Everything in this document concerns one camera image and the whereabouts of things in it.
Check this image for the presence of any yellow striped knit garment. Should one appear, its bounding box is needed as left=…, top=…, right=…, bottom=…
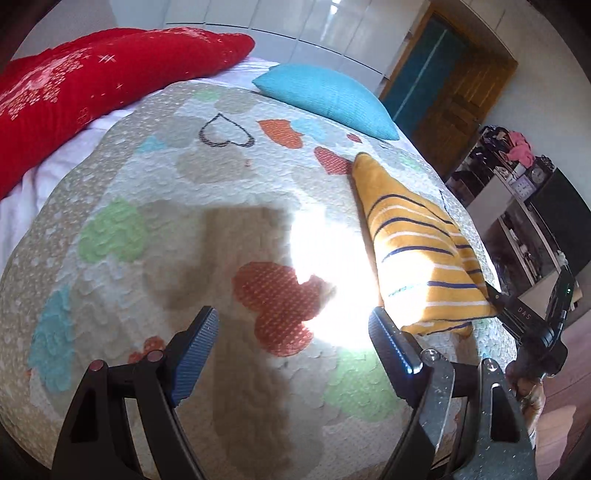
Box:
left=352, top=153, right=495, bottom=335

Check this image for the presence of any pink clothes pile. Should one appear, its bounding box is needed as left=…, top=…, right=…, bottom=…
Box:
left=506, top=131, right=535, bottom=169

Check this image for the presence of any person's right hand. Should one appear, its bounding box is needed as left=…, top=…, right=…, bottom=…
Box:
left=505, top=361, right=546, bottom=449

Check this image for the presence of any white TV cabinet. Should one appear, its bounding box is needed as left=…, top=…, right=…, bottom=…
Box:
left=468, top=174, right=590, bottom=324

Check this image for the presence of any black flat television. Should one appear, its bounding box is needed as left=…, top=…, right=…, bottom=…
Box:
left=529, top=169, right=591, bottom=276

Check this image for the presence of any purple alarm clock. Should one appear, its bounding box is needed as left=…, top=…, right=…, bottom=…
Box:
left=511, top=175, right=537, bottom=201

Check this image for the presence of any shoe rack shelf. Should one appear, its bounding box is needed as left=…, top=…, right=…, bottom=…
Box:
left=446, top=125, right=518, bottom=207

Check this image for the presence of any heart patterned quilt bedspread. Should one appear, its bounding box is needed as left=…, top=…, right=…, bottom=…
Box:
left=1, top=82, right=497, bottom=479

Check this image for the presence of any brown wooden door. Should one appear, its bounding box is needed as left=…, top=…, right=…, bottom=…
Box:
left=410, top=11, right=519, bottom=179

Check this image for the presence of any teal curtain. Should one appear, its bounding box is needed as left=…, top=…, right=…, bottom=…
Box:
left=383, top=16, right=468, bottom=138

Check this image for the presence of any turquoise pillow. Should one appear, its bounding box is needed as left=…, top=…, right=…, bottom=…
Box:
left=252, top=64, right=400, bottom=141

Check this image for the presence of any white glossy wardrobe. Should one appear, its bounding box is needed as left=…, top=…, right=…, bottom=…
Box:
left=109, top=0, right=428, bottom=95

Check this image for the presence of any red snowflake long pillow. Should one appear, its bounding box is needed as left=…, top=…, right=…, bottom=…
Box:
left=1, top=27, right=256, bottom=196

